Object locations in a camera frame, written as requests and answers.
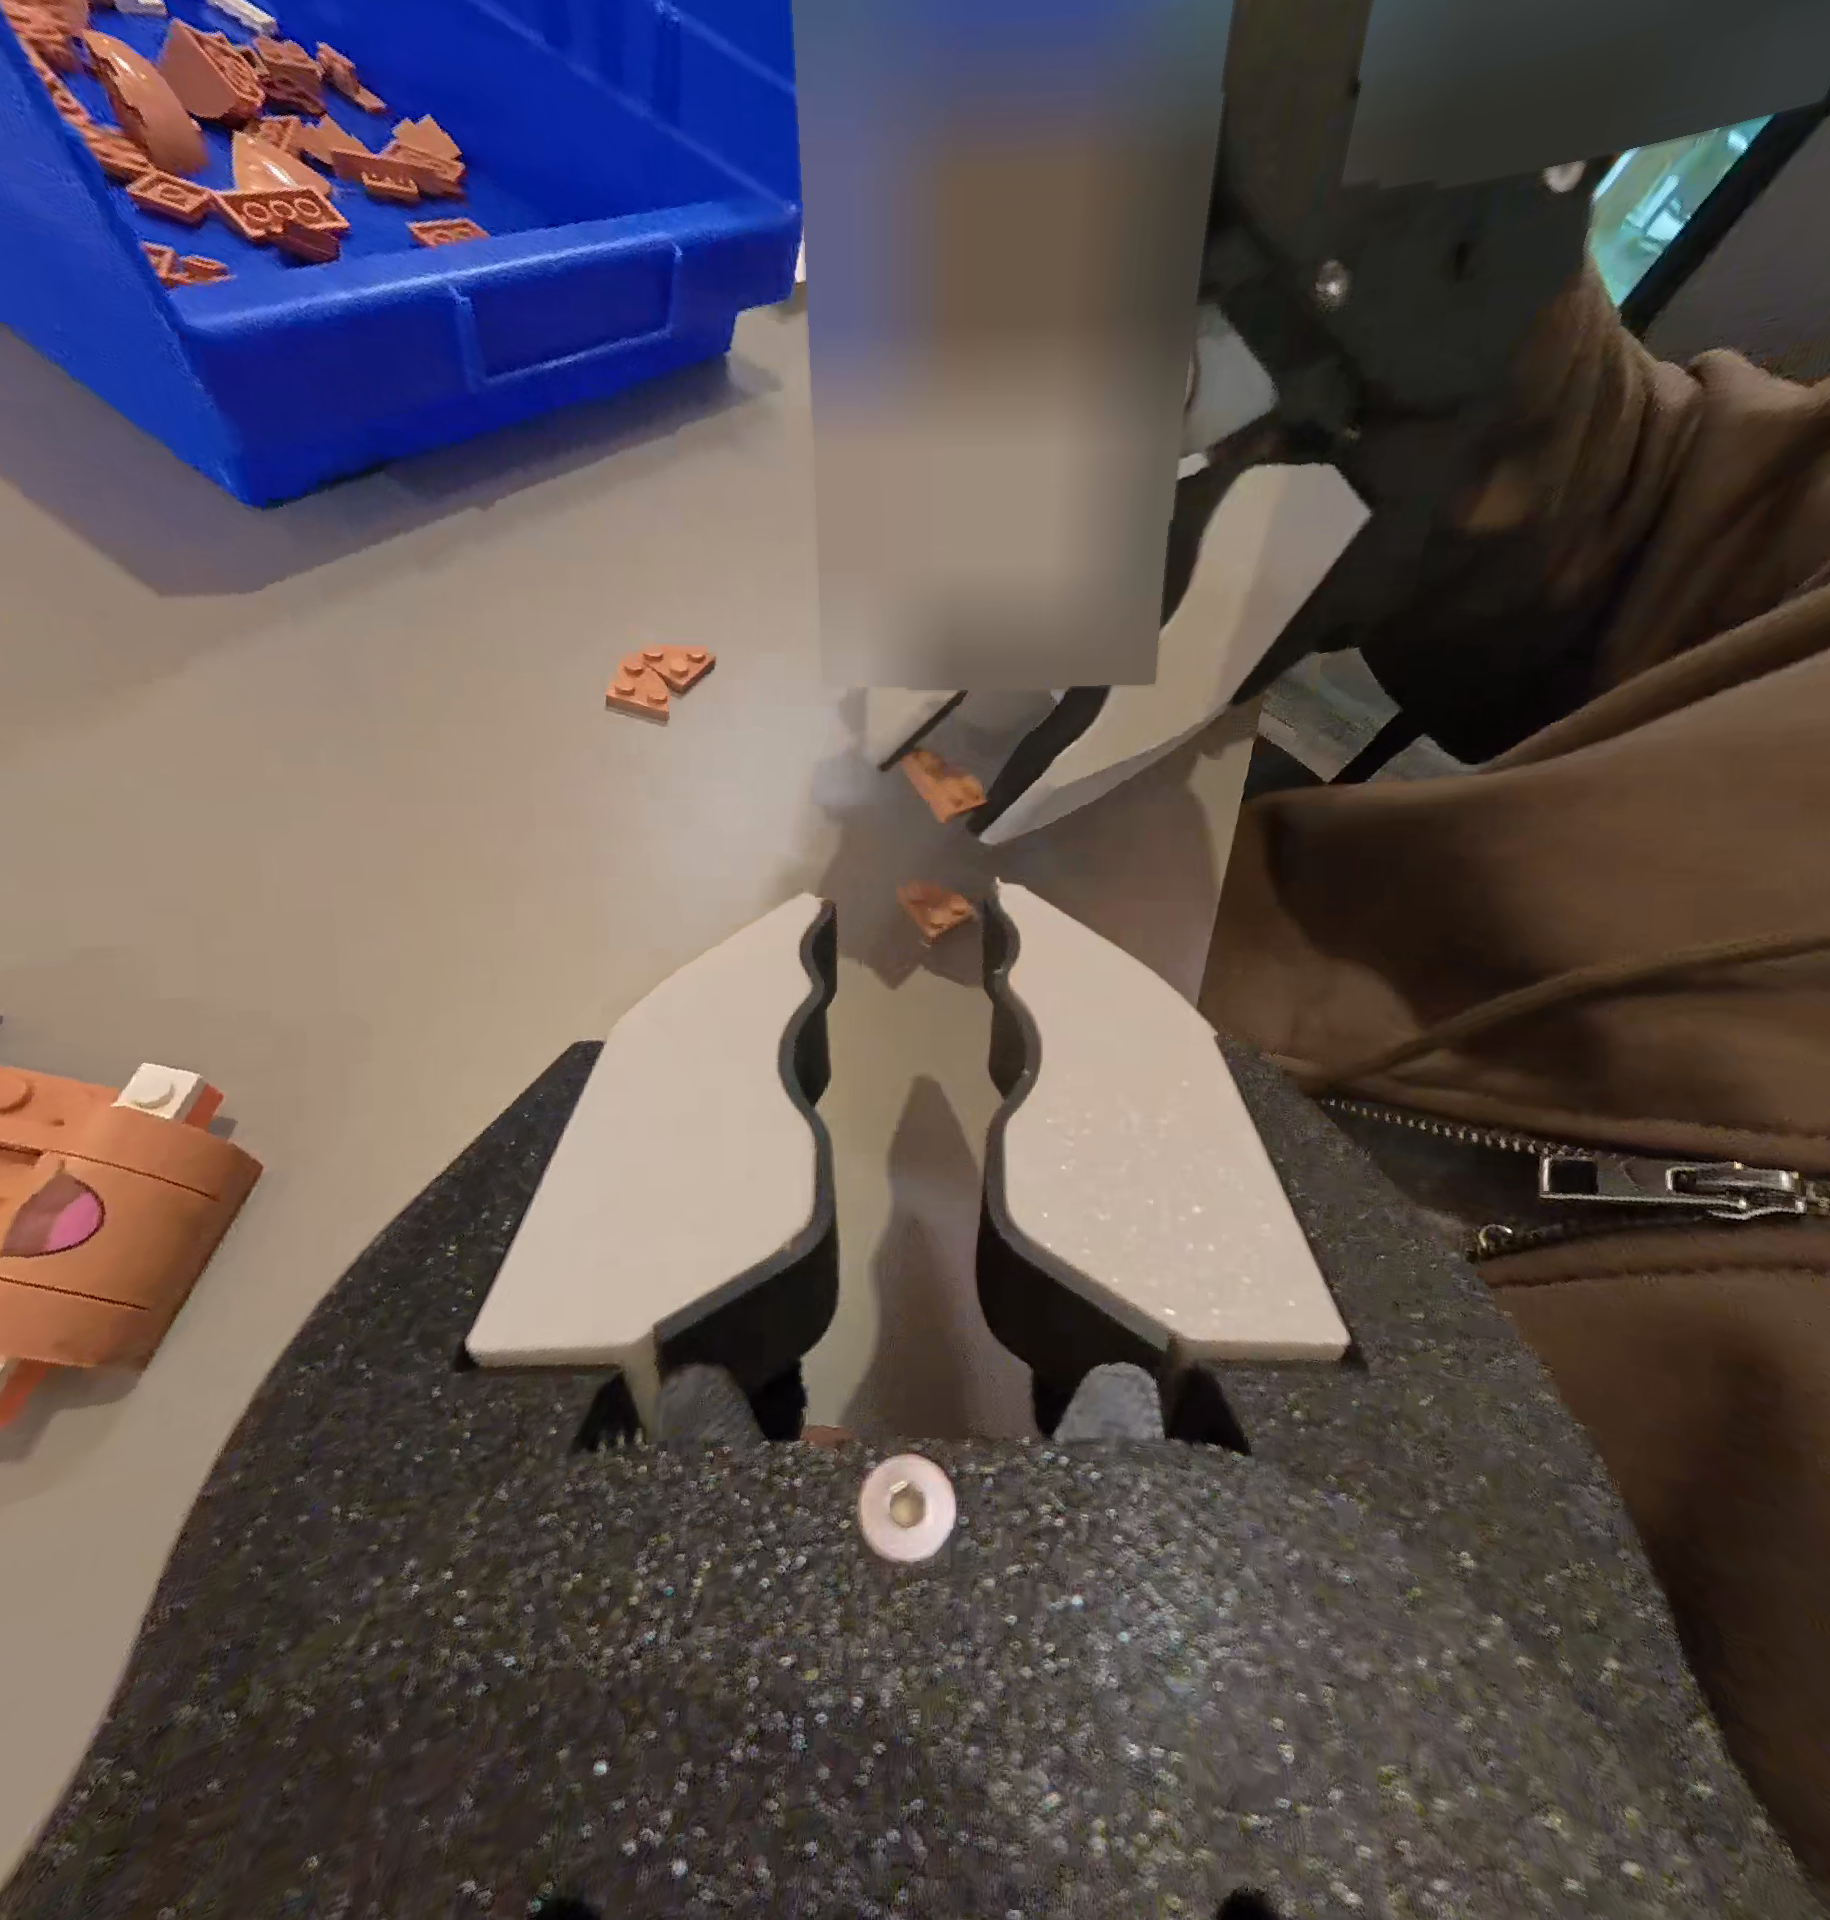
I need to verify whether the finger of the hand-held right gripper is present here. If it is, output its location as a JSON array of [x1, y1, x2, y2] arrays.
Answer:
[[840, 685, 973, 772], [983, 453, 1376, 841]]

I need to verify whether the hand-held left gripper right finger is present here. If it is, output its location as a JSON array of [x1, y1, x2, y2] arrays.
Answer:
[[983, 885, 1355, 1372]]

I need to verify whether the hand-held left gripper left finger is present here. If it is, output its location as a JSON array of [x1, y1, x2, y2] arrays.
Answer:
[[466, 895, 847, 1377]]

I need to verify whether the brown lego assembly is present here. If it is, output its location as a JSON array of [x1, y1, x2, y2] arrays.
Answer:
[[0, 990, 266, 1428]]

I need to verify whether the brown lego face piece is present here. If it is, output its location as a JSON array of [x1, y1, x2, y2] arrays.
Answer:
[[0, 1158, 123, 1278]]

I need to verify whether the blue plastic bin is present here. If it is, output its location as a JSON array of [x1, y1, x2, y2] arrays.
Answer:
[[0, 0, 802, 509]]

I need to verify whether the pile of brown lego pieces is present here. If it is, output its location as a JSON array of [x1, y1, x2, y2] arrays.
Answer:
[[0, 0, 500, 283]]

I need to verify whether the person's right forearm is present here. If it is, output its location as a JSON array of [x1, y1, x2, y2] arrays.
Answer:
[[1314, 270, 1830, 787]]

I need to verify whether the person's brown jacket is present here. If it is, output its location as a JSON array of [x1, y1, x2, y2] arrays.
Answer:
[[1202, 644, 1830, 1920]]

